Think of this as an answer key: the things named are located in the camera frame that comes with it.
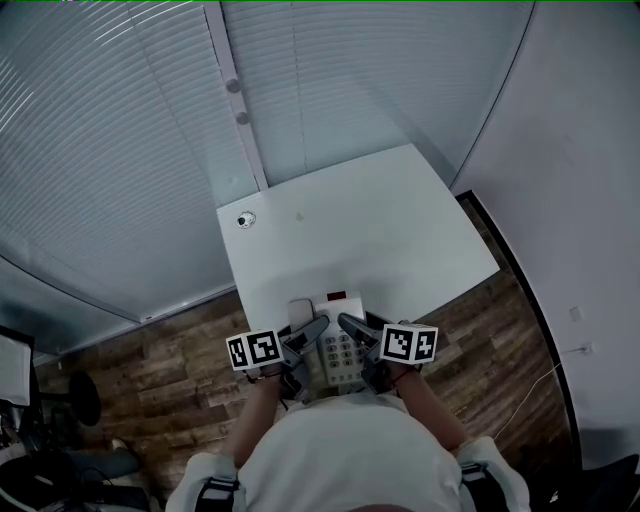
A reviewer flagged black chair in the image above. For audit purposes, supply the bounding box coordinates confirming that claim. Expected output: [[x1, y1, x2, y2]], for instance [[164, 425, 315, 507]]
[[519, 444, 640, 512]]

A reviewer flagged black framed monitor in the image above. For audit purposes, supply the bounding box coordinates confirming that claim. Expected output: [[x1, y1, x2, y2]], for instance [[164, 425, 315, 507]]
[[0, 324, 36, 409]]

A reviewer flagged black round stand base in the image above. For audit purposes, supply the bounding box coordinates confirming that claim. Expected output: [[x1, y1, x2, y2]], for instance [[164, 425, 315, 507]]
[[68, 370, 102, 428]]

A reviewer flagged white table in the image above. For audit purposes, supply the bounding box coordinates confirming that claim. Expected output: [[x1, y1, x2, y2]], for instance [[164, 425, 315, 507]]
[[216, 143, 502, 346]]

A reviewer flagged person's right forearm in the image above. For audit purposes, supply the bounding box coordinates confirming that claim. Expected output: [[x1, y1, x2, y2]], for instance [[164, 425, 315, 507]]
[[394, 367, 472, 452]]

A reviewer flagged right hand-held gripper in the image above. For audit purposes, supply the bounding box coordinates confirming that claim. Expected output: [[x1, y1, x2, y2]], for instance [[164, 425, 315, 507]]
[[337, 312, 439, 397]]

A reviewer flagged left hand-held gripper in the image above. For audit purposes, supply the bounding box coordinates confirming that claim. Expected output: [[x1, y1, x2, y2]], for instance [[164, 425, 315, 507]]
[[225, 315, 332, 405]]

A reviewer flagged white floor cable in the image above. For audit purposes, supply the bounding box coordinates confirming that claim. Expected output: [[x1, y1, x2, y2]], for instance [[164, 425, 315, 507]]
[[492, 361, 564, 442]]

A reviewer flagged person's left forearm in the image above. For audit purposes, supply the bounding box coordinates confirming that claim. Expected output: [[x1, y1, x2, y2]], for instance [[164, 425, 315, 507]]
[[222, 372, 286, 469]]

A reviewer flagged black shoulder strap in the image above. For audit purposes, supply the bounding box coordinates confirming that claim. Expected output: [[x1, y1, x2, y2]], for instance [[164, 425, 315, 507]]
[[459, 462, 497, 512], [197, 477, 242, 512]]

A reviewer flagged black baseboard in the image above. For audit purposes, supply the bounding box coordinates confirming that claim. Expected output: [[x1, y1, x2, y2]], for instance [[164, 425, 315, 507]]
[[454, 189, 584, 471]]

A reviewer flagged white desk telephone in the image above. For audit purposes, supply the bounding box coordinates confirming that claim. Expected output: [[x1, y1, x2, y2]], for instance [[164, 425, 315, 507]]
[[287, 289, 366, 387]]

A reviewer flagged person's white shirt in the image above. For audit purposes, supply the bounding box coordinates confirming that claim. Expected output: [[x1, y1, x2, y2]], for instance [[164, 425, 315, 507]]
[[167, 387, 531, 512]]

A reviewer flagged black bag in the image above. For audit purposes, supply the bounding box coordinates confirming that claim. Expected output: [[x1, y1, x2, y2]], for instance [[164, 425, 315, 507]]
[[27, 448, 101, 504]]

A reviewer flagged narrow white window blind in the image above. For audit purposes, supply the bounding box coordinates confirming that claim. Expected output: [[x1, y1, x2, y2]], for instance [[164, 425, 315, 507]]
[[222, 2, 537, 190]]

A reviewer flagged white window frame post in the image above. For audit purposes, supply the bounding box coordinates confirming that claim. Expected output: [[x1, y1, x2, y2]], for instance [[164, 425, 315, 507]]
[[203, 2, 271, 192]]

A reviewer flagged wide white window blind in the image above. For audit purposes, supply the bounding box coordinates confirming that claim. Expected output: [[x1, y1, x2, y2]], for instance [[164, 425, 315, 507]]
[[0, 2, 239, 321]]

